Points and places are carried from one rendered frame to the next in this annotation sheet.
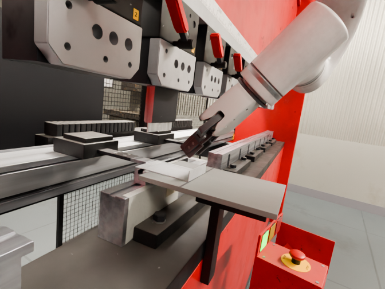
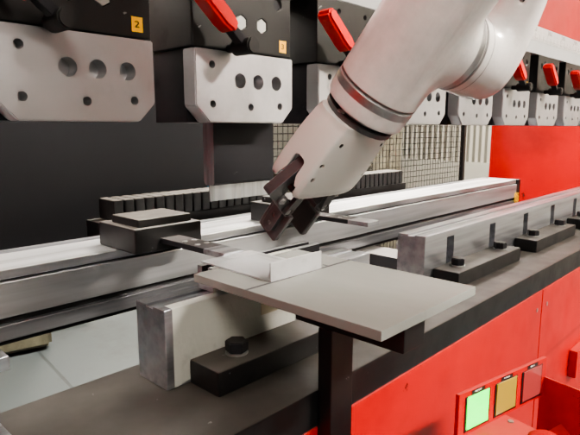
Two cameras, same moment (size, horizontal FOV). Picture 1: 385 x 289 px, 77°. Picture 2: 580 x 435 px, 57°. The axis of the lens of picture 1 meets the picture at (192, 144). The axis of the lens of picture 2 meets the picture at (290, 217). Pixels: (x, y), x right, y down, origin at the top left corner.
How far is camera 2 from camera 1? 23 cm
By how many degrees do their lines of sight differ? 20
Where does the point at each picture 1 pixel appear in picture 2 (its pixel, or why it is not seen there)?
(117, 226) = (159, 356)
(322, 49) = (443, 19)
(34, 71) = not seen: hidden behind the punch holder
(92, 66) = (65, 114)
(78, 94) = (158, 147)
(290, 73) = (396, 72)
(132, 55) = (136, 86)
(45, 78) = (101, 127)
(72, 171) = (127, 275)
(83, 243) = (115, 382)
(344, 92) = not seen: outside the picture
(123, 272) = (152, 423)
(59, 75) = not seen: hidden behind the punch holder
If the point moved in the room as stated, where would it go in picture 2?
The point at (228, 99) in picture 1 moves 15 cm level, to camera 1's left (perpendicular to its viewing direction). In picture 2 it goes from (307, 132) to (173, 131)
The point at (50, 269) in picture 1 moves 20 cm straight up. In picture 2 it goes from (57, 411) to (42, 223)
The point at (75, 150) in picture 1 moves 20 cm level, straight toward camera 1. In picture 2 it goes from (125, 240) to (91, 277)
